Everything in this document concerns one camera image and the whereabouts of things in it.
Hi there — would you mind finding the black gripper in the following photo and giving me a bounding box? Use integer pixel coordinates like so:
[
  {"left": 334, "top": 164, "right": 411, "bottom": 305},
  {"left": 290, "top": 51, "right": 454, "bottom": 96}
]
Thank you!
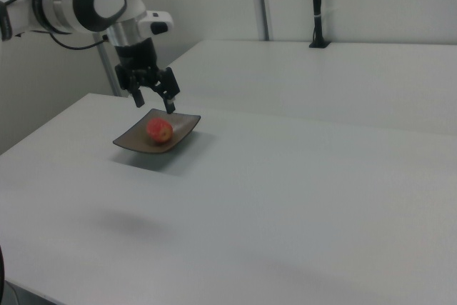
[{"left": 114, "top": 36, "right": 181, "bottom": 114}]

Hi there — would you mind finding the red apple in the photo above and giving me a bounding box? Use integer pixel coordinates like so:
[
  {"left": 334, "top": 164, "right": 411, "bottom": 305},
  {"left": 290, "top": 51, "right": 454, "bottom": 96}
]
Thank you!
[{"left": 146, "top": 117, "right": 174, "bottom": 143}]

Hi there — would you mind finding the brown square ceramic plate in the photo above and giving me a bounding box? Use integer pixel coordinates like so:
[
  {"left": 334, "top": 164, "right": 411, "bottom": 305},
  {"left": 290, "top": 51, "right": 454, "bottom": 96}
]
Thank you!
[{"left": 112, "top": 107, "right": 202, "bottom": 155}]

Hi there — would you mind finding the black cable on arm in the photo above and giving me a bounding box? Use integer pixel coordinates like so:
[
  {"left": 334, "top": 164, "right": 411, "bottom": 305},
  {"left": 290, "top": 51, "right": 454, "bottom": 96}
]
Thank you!
[{"left": 48, "top": 31, "right": 110, "bottom": 50}]

